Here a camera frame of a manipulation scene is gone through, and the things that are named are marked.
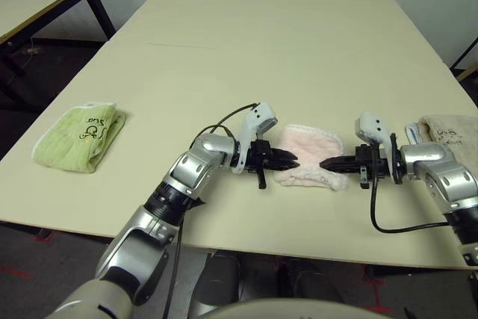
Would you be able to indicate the white folded towel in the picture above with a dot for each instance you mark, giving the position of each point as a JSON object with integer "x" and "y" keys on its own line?
{"x": 412, "y": 134}

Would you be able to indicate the pink towel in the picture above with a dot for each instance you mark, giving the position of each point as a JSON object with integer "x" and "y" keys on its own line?
{"x": 310, "y": 143}

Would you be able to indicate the grey robot torso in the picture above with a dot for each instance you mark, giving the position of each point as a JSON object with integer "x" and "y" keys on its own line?
{"x": 298, "y": 309}

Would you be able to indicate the robot left leg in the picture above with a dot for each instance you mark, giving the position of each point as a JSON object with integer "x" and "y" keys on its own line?
{"x": 214, "y": 281}

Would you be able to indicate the cream folded towel with print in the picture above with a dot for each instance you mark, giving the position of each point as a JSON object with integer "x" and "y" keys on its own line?
{"x": 455, "y": 128}

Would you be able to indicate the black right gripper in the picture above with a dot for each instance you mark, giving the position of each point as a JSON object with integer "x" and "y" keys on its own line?
{"x": 373, "y": 164}

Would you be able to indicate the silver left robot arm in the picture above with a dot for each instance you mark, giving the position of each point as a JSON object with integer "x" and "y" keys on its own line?
{"x": 186, "y": 173}

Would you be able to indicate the robot right leg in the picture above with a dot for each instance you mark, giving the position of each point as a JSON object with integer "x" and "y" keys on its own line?
{"x": 310, "y": 281}

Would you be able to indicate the green folded towel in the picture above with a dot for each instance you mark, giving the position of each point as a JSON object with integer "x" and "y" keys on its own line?
{"x": 67, "y": 139}

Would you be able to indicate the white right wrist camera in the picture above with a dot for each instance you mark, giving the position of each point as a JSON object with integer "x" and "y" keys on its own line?
{"x": 369, "y": 124}

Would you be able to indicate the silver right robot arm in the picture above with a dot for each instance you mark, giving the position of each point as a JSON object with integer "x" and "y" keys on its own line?
{"x": 444, "y": 173}

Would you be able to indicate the robot leg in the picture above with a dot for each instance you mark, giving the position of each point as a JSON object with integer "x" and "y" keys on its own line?
{"x": 310, "y": 281}
{"x": 214, "y": 281}

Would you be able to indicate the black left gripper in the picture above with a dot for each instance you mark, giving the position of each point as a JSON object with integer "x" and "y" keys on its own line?
{"x": 259, "y": 156}

